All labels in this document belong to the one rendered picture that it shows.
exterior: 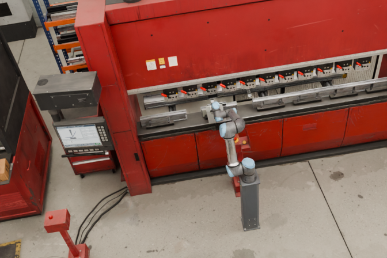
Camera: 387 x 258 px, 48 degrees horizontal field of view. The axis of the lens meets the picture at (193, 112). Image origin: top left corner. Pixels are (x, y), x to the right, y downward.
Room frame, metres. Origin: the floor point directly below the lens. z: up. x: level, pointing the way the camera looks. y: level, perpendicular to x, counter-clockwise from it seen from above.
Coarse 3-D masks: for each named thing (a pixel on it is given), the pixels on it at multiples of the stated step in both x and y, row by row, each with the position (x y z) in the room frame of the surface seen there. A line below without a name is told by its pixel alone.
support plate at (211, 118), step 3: (219, 105) 3.44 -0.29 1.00; (207, 108) 3.42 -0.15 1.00; (222, 108) 3.39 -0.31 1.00; (207, 111) 3.38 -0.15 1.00; (207, 114) 3.33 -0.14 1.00; (210, 114) 3.33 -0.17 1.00; (213, 114) 3.32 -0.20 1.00; (210, 117) 3.27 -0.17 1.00; (213, 117) 3.27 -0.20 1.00; (210, 120) 3.23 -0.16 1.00; (213, 120) 3.22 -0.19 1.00; (222, 120) 3.20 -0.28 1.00; (225, 120) 3.20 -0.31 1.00; (210, 123) 3.19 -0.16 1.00; (213, 123) 3.19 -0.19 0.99
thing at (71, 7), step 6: (54, 6) 5.31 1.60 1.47; (60, 6) 5.28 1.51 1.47; (66, 6) 5.28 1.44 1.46; (72, 6) 5.24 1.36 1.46; (48, 12) 5.27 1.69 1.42; (54, 12) 5.19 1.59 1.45; (60, 12) 5.18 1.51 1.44; (66, 12) 5.10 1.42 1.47; (72, 12) 5.08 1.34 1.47; (54, 18) 5.05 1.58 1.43; (60, 18) 5.06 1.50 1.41
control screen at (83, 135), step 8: (56, 128) 2.82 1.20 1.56; (64, 128) 2.81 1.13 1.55; (72, 128) 2.80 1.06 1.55; (80, 128) 2.80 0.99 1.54; (88, 128) 2.79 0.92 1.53; (64, 136) 2.81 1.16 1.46; (72, 136) 2.81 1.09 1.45; (80, 136) 2.80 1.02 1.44; (88, 136) 2.79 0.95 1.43; (96, 136) 2.78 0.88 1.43; (64, 144) 2.82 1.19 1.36; (72, 144) 2.81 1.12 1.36; (80, 144) 2.80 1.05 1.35; (88, 144) 2.79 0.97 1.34; (96, 144) 2.79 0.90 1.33
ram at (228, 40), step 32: (288, 0) 3.45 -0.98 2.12; (320, 0) 3.46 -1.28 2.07; (352, 0) 3.47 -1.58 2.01; (384, 0) 3.47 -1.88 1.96; (128, 32) 3.41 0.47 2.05; (160, 32) 3.42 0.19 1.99; (192, 32) 3.43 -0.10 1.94; (224, 32) 3.44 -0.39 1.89; (256, 32) 3.44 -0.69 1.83; (288, 32) 3.45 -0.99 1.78; (320, 32) 3.46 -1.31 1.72; (352, 32) 3.47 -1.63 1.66; (384, 32) 3.47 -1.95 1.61; (128, 64) 3.41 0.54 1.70; (160, 64) 3.42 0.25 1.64; (192, 64) 3.43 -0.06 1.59; (224, 64) 3.44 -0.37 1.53; (256, 64) 3.44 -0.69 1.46
